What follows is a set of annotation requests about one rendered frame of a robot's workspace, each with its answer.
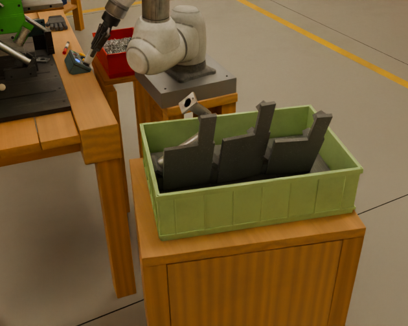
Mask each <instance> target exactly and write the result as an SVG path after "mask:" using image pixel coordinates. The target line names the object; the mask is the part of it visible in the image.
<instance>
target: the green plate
mask: <svg viewBox="0 0 408 326"><path fill-rule="evenodd" d="M0 3H1V4H2V5H4V7H2V6H1V5H0V34H10V33H15V32H18V31H19V29H20V28H21V26H22V24H23V22H24V21H26V20H25V15H24V11H23V5H22V2H21V0H0Z"/></svg>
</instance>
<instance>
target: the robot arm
mask: <svg viewBox="0 0 408 326"><path fill-rule="evenodd" d="M135 1H136V0H108V2H107V3H106V5H105V9H106V11H104V13H103V14H102V19H103V20H104V21H103V23H102V24H101V23H100V24H99V26H98V29H97V31H96V34H95V36H94V38H93V40H92V42H91V44H92V45H91V48H90V49H89V52H88V53H87V56H86V57H85V59H84V62H85V63H88V64H91V62H92V61H93V59H94V57H95V55H96V54H97V52H98V51H99V52H100V50H101V49H102V47H103V46H104V44H105V43H106V41H107V40H108V39H109V37H110V36H111V34H110V32H111V29H112V27H117V26H118V24H119V23H120V19H124V17H125V15H126V13H127V11H128V10H129V8H130V6H131V5H132V4H133V3H134V2H135ZM206 47H207V37H206V27H205V22H204V19H203V16H202V15H201V12H200V11H199V10H198V9H197V8H196V7H194V6H190V5H179V6H176V7H174V8H173V9H171V11H170V0H142V16H141V17H140V18H138V20H137V21H136V22H135V28H134V31H133V35H132V38H131V41H130V42H129V43H128V47H127V50H126V59H127V62H128V65H129V66H130V67H131V69H132V70H134V71H135V72H137V73H139V74H145V75H154V74H159V73H162V72H166V73H167V74H169V75H170V76H171V77H173V78H175V79H176V80H177V81H178V83H185V82H187V81H190V80H194V79H196V78H200V77H204V76H207V75H211V74H216V69H214V68H212V67H209V66H208V65H207V64H206V59H205V57H206Z"/></svg>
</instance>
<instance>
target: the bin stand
mask: <svg viewBox="0 0 408 326"><path fill-rule="evenodd" d="M91 63H92V66H93V69H94V74H95V78H96V80H97V82H98V84H99V86H100V88H101V89H102V92H103V93H104V96H105V98H106V100H107V102H108V104H109V106H110V108H111V110H112V112H113V114H114V116H115V119H116V121H117V123H118V125H119V135H120V146H121V152H122V157H121V158H120V159H121V165H122V176H123V182H124V192H125V198H126V209H127V213H128V212H130V202H129V196H128V185H127V178H126V168H125V161H124V150H123V144H122V133H121V127H120V116H119V105H118V98H117V91H116V89H115V88H114V86H113V85H114V84H118V83H126V82H133V91H134V99H135V112H136V119H137V132H138V140H139V154H140V158H143V152H142V137H141V130H140V125H139V124H143V123H146V115H145V106H144V91H143V87H142V85H141V84H140V82H139V81H138V80H137V79H136V77H135V75H131V76H124V77H120V78H112V79H109V76H108V75H107V73H106V72H105V70H104V68H103V66H102V65H101V63H100V61H99V60H98V58H97V56H96V55H95V57H94V59H93V61H92V62H91Z"/></svg>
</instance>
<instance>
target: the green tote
mask: <svg viewBox="0 0 408 326"><path fill-rule="evenodd" d="M316 112H317V111H316V110H315V109H314V108H313V107H312V105H311V104H310V105H299V106H293V107H282V108H276V109H275V111H274V114H273V119H272V122H271V126H270V129H269V130H270V132H271V133H270V136H269V138H278V137H284V136H295V135H303V133H302V130H304V129H307V128H311V127H312V124H313V121H314V120H313V114H315V113H316ZM257 116H258V111H247V112H241V113H229V114H219V115H217V119H216V127H215V132H214V142H215V145H220V144H221V143H222V139H223V138H229V137H232V136H239V135H245V134H247V130H248V129H249V128H251V127H252V126H253V127H254V128H255V125H256V119H257ZM139 125H140V130H141V137H142V152H143V160H142V161H143V164H144V170H145V174H146V180H147V183H148V189H149V192H150V198H151V202H152V207H153V213H154V217H155V222H156V226H157V231H158V235H159V238H160V240H161V241H169V240H174V239H182V238H187V237H195V236H200V235H208V234H216V233H221V232H229V231H234V230H242V229H247V228H255V227H259V226H268V225H272V224H280V223H289V222H293V221H302V220H306V219H314V218H320V217H327V216H333V215H341V214H346V213H352V212H353V210H355V209H356V206H355V205H354V202H355V198H356V191H357V185H358V182H359V175H360V174H361V173H363V167H362V166H361V165H360V164H359V162H358V161H357V160H356V159H355V158H354V156H353V155H352V154H351V152H349V150H348V149H347V148H346V147H345V145H344V144H343V143H342V141H340V139H339V138H338V137H337V136H336V134H335V133H334V132H333V131H332V130H331V129H330V127H329V126H328V129H327V130H326V133H325V135H324V142H323V144H322V146H321V148H320V151H319V154H320V156H321V157H322V158H323V160H324V161H325V162H326V164H327V165H328V167H329V168H330V169H331V171H324V172H318V173H309V174H304V175H295V176H290V177H281V178H275V179H266V180H257V181H252V182H243V183H237V184H228V185H223V186H214V187H209V188H200V189H194V190H185V191H176V192H171V193H162V194H159V188H158V185H157V180H156V177H155V172H154V169H153V164H152V159H151V156H150V153H156V152H162V151H164V148H166V147H174V146H178V145H180V144H182V143H183V142H184V141H186V140H188V139H189V138H190V137H192V136H194V135H195V134H196V133H198V131H199V120H198V118H197V117H195V118H184V119H177V120H166V121H160V122H149V123H143V124H139Z"/></svg>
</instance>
